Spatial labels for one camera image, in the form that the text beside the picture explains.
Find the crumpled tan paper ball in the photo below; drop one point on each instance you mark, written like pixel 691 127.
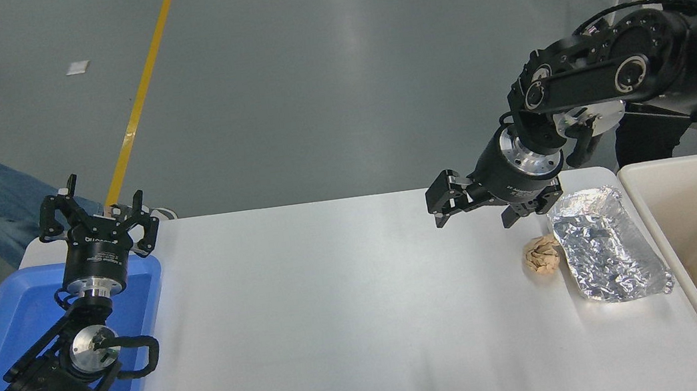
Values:
pixel 542 255

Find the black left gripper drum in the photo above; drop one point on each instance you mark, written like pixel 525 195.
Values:
pixel 94 259

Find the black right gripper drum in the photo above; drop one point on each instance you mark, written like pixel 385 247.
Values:
pixel 508 182

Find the white paper scrap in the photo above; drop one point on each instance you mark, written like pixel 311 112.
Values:
pixel 77 67

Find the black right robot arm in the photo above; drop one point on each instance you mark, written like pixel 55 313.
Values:
pixel 583 84

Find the white shoe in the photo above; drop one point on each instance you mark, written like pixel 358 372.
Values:
pixel 161 214

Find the silver foil plate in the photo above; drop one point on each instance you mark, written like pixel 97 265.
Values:
pixel 605 249

